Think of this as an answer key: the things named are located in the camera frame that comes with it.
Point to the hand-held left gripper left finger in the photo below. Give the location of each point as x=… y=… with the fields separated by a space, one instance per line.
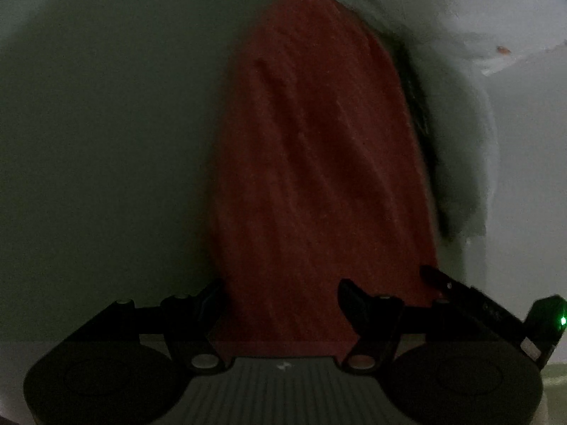
x=212 y=301

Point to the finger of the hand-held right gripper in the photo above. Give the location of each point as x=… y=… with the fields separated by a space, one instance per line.
x=443 y=281

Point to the red checkered cloth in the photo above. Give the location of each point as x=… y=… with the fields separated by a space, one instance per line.
x=319 y=164

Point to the white carrot print sheet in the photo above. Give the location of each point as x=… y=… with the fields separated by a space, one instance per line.
x=509 y=9

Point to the folded pale grey cloth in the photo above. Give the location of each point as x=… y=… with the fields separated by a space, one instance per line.
x=456 y=164

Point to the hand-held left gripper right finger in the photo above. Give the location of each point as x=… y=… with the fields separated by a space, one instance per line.
x=352 y=303

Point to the green cloth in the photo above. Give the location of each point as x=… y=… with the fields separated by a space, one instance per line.
x=556 y=394

